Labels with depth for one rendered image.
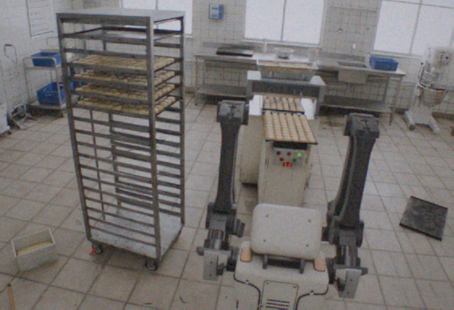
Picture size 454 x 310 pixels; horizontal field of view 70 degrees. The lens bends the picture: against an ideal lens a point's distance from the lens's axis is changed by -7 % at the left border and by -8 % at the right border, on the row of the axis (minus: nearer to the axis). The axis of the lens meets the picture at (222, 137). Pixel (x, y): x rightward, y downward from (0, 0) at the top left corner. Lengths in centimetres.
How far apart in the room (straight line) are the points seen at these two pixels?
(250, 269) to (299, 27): 564
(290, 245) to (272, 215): 10
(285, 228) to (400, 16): 592
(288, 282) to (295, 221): 18
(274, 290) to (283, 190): 186
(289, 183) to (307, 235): 183
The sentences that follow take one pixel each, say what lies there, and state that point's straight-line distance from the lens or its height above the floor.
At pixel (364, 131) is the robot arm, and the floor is 160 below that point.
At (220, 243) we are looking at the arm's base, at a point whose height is 123.
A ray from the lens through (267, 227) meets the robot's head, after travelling 105.
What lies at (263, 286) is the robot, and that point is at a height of 119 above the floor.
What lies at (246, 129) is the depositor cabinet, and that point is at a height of 68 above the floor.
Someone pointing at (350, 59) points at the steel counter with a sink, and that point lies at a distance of 639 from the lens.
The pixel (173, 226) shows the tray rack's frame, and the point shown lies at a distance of 294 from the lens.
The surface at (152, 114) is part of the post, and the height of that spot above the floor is 127.
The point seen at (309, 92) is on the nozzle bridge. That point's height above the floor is 108.
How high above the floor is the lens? 199
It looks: 24 degrees down
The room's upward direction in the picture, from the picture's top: 3 degrees clockwise
